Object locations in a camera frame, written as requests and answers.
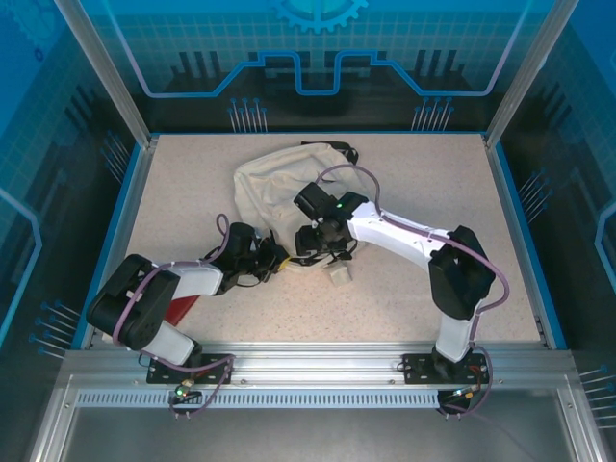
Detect slotted aluminium cable duct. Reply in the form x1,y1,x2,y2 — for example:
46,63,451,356
75,390,442,410

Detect cream canvas backpack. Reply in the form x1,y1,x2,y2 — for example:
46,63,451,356
232,141,360,288

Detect blue printed back panel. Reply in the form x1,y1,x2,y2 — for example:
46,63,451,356
76,0,550,135

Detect aluminium side rail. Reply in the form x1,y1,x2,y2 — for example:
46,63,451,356
482,134,569,351
79,135,161,351

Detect blue printed side panel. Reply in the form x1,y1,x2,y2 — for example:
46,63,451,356
495,0,616,462
0,0,148,462

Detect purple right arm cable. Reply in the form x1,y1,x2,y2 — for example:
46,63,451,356
315,163,511,420

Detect aluminium front rail beam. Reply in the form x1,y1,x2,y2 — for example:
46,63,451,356
62,340,577,392

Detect red pencil case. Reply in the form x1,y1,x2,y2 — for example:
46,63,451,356
163,295,199,326

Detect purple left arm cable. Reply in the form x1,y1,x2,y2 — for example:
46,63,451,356
113,213,238,421

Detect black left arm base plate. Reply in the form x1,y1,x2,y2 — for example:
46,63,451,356
146,353,237,386

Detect aluminium frame post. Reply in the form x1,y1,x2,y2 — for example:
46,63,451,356
482,0,579,148
51,0,161,148

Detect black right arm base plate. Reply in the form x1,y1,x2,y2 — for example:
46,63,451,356
401,353,488,386

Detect cable plug with green light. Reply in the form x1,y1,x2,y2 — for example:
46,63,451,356
168,380,201,405
441,384,482,408

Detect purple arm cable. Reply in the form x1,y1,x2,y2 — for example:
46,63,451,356
113,213,238,421
315,163,511,420

